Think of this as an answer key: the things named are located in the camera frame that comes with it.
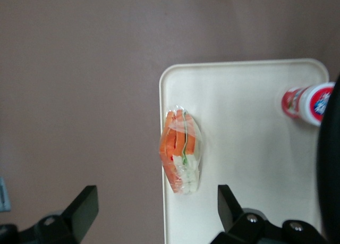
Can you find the plastic sandwich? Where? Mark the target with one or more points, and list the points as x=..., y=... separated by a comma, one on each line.
x=182, y=151

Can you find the beige plastic tray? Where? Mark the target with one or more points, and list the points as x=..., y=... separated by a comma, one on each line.
x=252, y=161

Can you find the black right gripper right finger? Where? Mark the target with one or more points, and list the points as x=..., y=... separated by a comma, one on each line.
x=239, y=222

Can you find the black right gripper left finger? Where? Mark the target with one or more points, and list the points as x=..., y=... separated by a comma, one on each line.
x=77, y=214

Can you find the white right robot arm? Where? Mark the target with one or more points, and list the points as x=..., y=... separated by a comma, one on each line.
x=330, y=161

